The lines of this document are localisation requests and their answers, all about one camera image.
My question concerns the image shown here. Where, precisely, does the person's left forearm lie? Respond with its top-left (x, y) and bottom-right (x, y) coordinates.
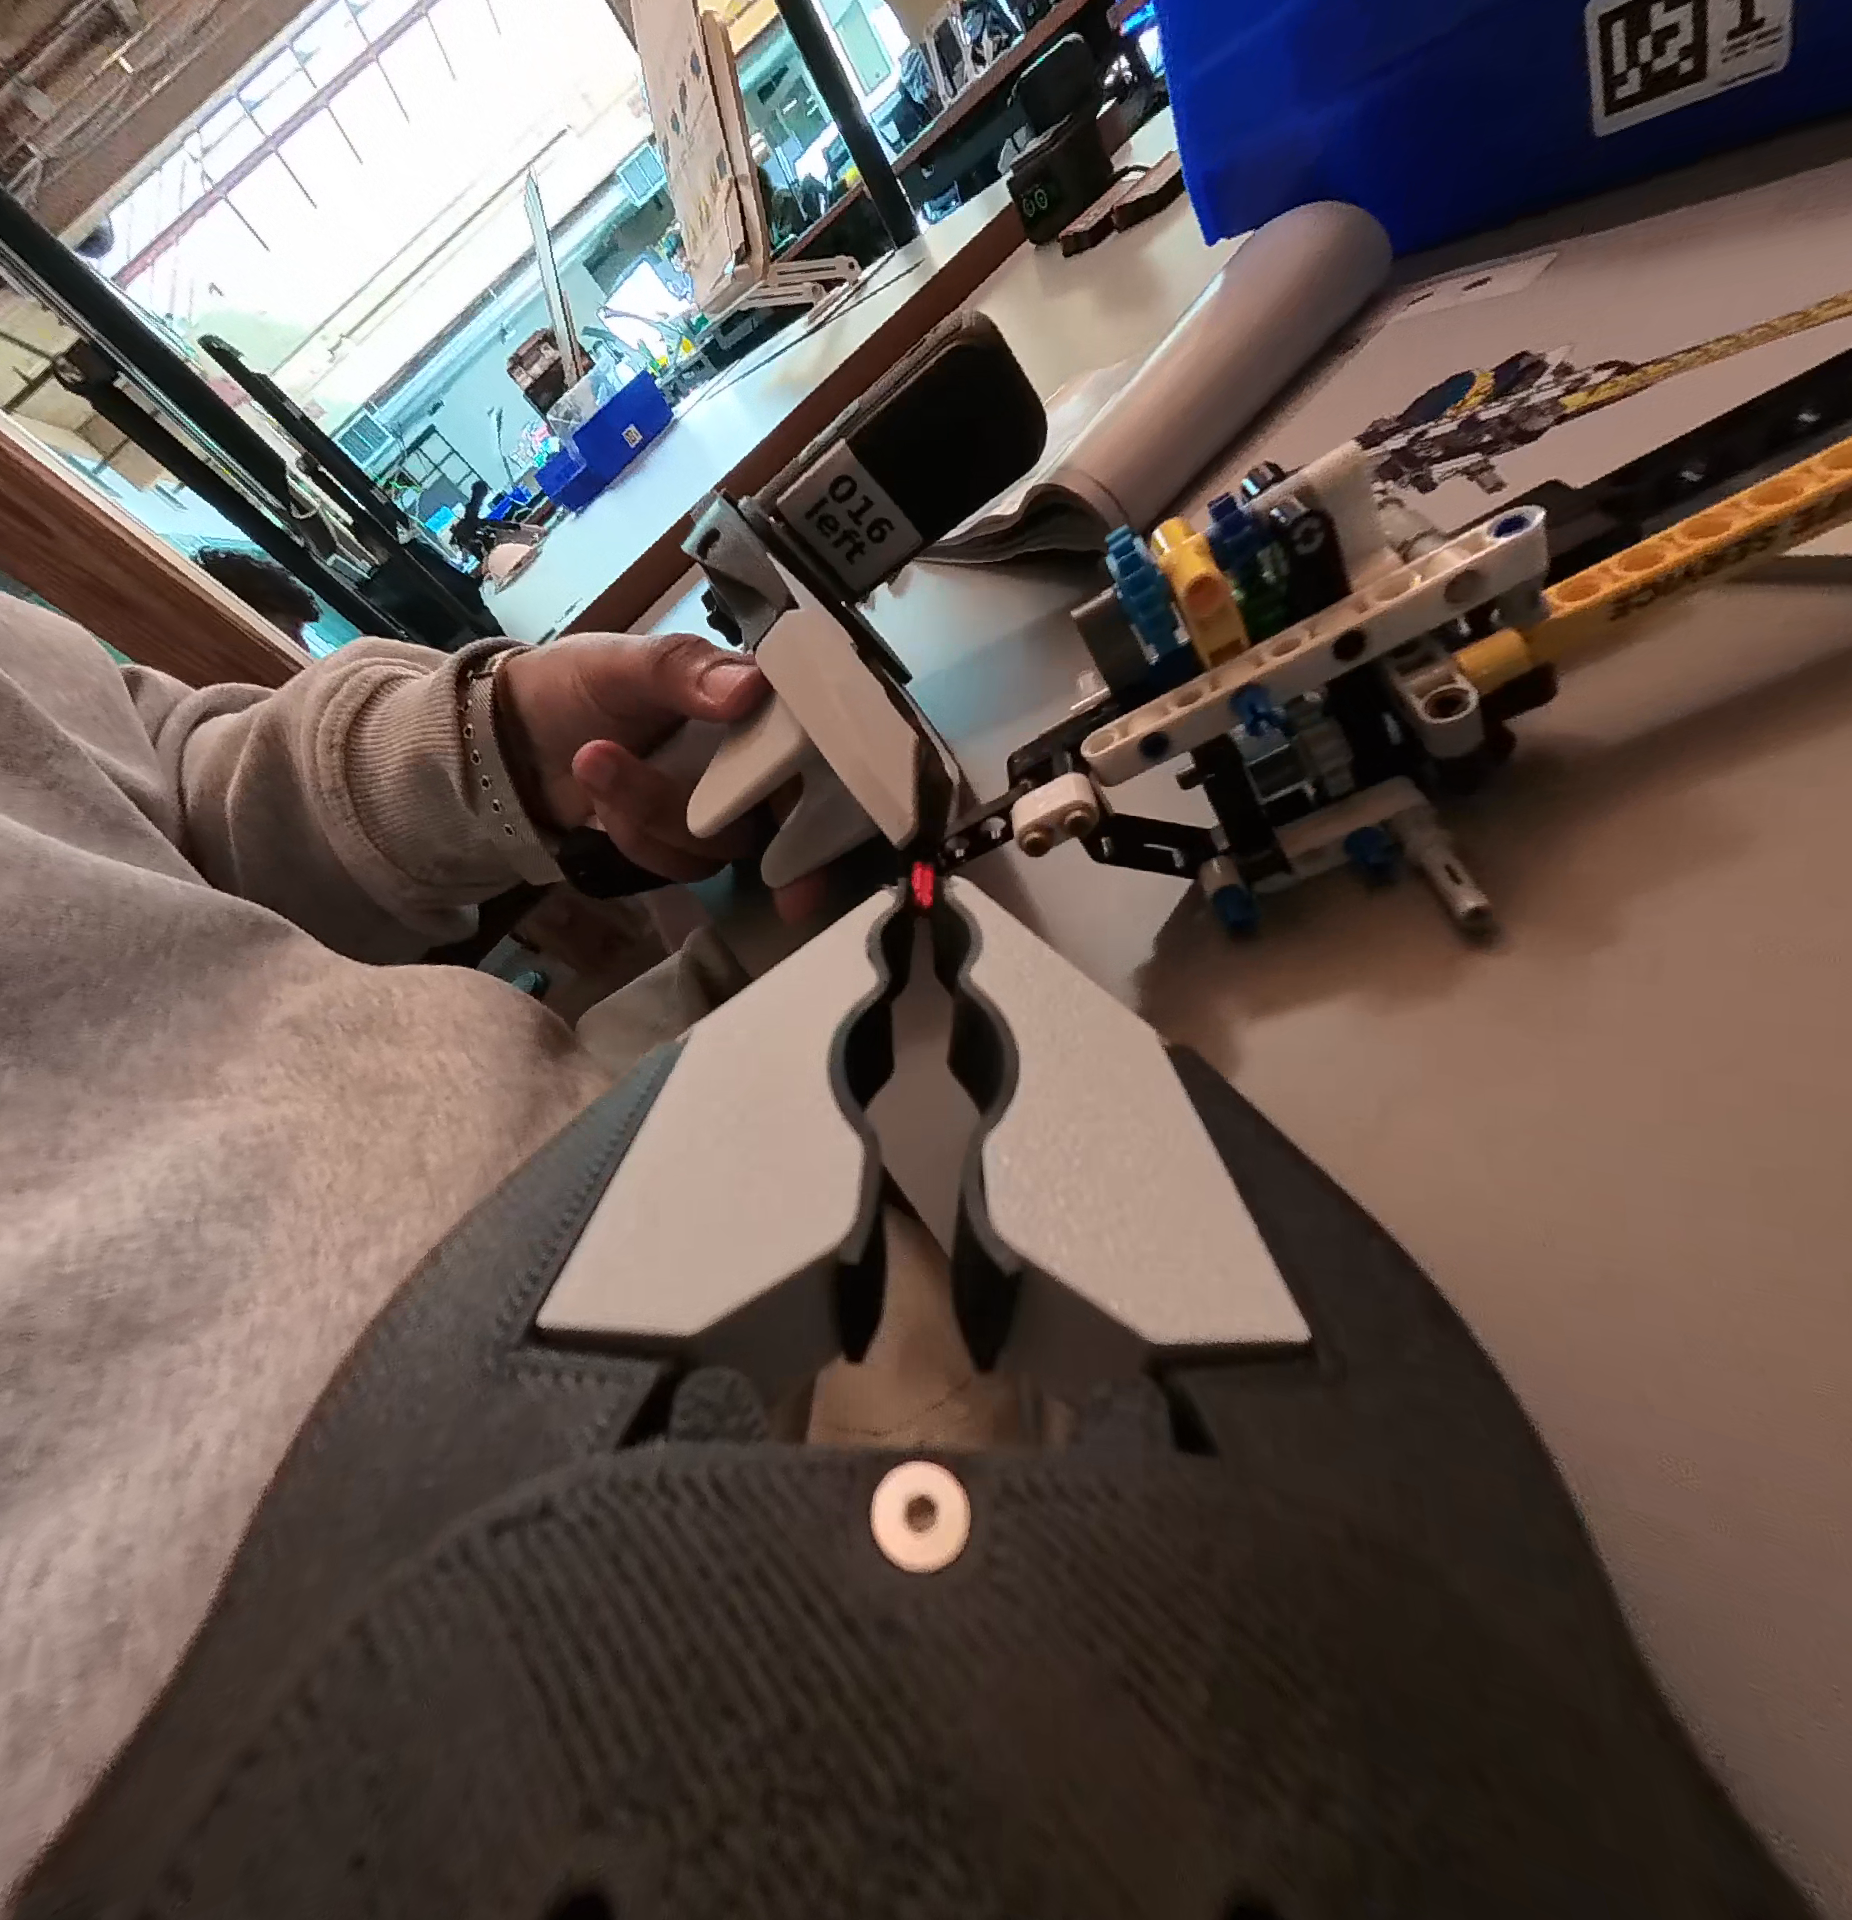
top-left (117, 630), bottom-right (569, 962)

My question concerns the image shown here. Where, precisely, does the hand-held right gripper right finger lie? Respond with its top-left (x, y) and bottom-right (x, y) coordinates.
top-left (926, 884), bottom-right (1314, 1374)

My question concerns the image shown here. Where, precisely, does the partly built lego model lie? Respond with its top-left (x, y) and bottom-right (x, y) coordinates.
top-left (1001, 321), bottom-right (1852, 944)

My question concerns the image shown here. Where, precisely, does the person's left hand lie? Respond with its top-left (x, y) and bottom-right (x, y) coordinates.
top-left (494, 630), bottom-right (836, 925)

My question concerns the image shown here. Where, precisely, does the black pole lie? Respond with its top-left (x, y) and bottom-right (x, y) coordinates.
top-left (777, 0), bottom-right (924, 250)

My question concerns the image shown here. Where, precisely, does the black charger with green rings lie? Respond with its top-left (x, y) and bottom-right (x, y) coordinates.
top-left (1006, 128), bottom-right (1111, 245)

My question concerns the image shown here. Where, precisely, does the printed cardboard box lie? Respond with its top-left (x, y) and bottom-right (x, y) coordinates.
top-left (631, 0), bottom-right (770, 308)

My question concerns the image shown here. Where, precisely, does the wooden stand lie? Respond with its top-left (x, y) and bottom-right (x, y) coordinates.
top-left (698, 252), bottom-right (868, 326)

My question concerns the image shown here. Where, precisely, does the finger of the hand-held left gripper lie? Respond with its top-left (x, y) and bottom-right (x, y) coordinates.
top-left (683, 701), bottom-right (812, 845)
top-left (750, 597), bottom-right (962, 890)

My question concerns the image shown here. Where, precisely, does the small blue storage bin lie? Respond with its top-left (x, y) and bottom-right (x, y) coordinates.
top-left (536, 372), bottom-right (673, 515)

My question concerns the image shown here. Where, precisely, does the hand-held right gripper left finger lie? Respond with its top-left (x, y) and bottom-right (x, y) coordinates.
top-left (533, 884), bottom-right (928, 1366)

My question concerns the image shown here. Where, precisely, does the silver wrist bracelet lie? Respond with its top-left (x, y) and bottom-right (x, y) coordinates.
top-left (458, 641), bottom-right (522, 857)

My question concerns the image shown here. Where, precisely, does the black metal frame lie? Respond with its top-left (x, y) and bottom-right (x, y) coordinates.
top-left (0, 150), bottom-right (506, 651)

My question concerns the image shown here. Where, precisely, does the lego instruction booklet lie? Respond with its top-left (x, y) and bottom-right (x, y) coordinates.
top-left (926, 203), bottom-right (1852, 571)

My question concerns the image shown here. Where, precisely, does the large blue plastic bin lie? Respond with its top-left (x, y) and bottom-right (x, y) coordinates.
top-left (1156, 0), bottom-right (1852, 259)

